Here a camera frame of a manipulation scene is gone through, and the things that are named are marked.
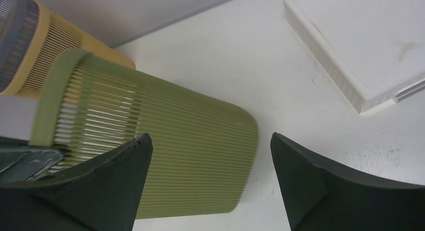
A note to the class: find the white perforated plastic basket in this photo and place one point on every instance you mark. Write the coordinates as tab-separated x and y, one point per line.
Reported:
371	50

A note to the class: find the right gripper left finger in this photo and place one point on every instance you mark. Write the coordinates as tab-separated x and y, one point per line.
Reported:
102	193

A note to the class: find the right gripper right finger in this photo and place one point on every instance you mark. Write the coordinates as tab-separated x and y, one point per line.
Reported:
322	194

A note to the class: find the green slatted waste bin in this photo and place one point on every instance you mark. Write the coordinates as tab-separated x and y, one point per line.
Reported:
203	148

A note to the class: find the yellow slatted waste bin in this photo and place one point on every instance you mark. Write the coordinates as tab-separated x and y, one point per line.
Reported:
52	36

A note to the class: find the grey slatted waste bin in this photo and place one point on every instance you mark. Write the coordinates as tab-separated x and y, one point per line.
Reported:
19	19

